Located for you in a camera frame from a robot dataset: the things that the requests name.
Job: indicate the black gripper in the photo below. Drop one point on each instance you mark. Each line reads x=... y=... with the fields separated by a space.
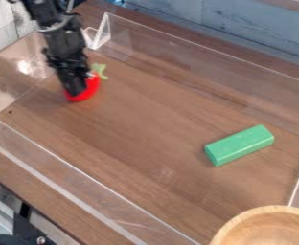
x=64 y=53

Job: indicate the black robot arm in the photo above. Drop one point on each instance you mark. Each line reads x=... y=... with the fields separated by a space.
x=45 y=11

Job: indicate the red plush strawberry toy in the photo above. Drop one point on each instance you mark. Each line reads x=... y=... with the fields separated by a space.
x=93 y=80

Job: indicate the black metal table bracket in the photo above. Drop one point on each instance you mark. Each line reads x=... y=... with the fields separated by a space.
x=16 y=229

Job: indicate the wooden bowl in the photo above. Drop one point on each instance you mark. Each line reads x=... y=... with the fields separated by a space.
x=270 y=225

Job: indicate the green rectangular block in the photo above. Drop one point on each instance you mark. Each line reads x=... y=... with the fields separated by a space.
x=238 y=145

